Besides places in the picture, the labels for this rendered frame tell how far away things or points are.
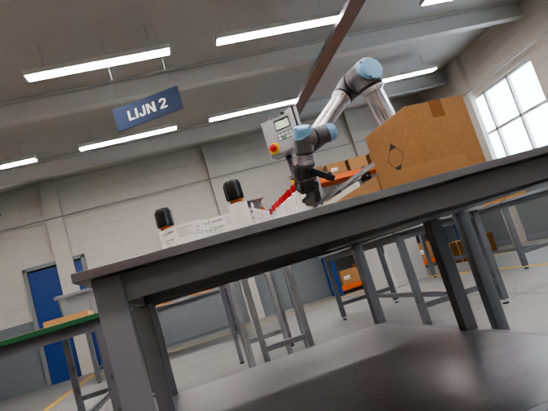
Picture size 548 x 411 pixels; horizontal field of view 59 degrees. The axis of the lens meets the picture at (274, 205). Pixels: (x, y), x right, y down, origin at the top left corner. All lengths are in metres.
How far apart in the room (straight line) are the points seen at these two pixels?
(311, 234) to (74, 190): 9.27
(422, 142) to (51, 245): 8.91
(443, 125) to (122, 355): 1.23
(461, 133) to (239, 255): 0.98
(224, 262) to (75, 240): 9.05
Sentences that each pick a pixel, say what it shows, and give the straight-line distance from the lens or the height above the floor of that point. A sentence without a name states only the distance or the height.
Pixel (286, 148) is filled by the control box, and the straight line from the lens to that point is 2.47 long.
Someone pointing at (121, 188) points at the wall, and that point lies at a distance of 10.11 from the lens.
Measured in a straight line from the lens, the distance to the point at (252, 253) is 1.10.
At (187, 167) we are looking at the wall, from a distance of 10.13.
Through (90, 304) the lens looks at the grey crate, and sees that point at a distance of 3.88.
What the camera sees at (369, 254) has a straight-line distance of 8.07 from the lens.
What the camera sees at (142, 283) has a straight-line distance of 1.08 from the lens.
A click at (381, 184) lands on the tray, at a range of 1.21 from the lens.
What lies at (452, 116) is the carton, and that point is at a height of 1.05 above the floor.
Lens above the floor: 0.71
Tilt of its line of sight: 8 degrees up
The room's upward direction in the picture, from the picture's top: 17 degrees counter-clockwise
